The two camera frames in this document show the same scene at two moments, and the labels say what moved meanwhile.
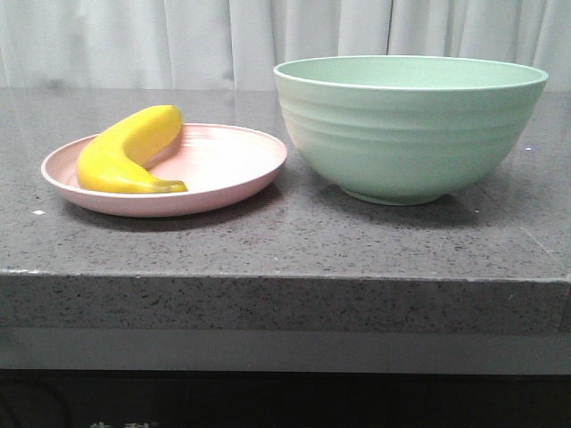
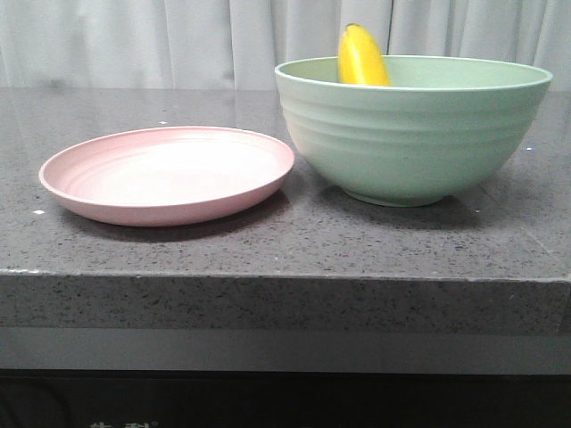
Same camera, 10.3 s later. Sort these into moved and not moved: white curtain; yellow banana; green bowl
Moved: yellow banana
Not moved: white curtain; green bowl
